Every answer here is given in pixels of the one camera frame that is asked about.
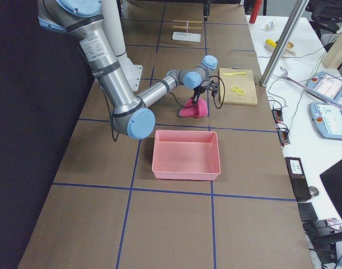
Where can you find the pink plastic bin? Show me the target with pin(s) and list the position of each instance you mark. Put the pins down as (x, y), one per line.
(186, 155)

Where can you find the dark red bottle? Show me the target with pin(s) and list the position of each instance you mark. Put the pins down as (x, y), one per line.
(255, 11)

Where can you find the teach pendant far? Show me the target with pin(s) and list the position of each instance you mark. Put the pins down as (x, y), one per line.
(328, 85)

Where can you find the black power adapter box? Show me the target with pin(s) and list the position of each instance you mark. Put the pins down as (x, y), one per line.
(297, 179)

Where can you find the white towel rack stand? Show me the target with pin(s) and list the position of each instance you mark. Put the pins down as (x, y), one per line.
(182, 31)

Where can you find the white blue tube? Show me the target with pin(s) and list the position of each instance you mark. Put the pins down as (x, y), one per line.
(270, 25)

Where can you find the yellow plastic knife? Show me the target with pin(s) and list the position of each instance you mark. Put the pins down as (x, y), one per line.
(235, 73)

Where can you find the aluminium frame post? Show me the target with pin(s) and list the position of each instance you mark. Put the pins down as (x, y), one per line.
(289, 28)

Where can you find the teach pendant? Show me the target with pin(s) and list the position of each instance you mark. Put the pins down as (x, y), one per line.
(328, 85)
(327, 120)

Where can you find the lemon slice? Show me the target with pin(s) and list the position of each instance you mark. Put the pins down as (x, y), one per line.
(235, 88)
(241, 92)

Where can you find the lemon slice upper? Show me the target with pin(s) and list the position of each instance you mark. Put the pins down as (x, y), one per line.
(235, 88)

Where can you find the teach pendant near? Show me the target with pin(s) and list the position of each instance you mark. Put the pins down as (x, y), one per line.
(327, 120)

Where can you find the lemon slice lower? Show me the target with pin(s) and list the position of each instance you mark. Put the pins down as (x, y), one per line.
(241, 92)

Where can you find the bamboo cutting board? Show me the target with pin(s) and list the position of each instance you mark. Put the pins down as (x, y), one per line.
(238, 86)

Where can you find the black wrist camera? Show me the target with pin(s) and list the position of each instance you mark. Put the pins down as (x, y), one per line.
(214, 88)

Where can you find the pink and grey cloth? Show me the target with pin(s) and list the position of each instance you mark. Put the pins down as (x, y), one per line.
(197, 110)

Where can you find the long metal grabber stick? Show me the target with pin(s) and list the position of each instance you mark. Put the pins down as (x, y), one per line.
(308, 90)

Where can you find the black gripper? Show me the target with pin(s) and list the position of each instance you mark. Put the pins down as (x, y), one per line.
(198, 92)

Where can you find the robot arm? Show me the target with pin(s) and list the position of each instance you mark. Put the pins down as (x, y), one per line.
(96, 27)

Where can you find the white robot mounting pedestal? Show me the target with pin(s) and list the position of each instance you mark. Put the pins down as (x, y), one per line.
(114, 33)

